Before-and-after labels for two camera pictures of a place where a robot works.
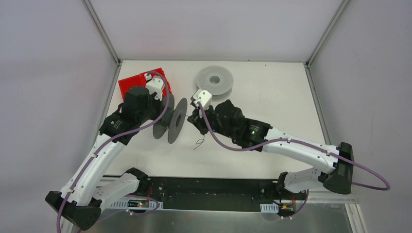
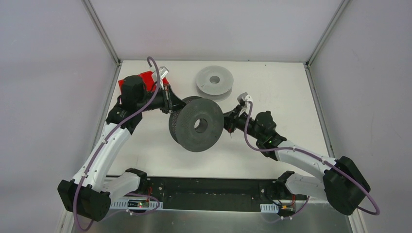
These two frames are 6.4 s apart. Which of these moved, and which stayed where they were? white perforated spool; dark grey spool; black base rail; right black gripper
Moved: dark grey spool; right black gripper
Stayed: white perforated spool; black base rail
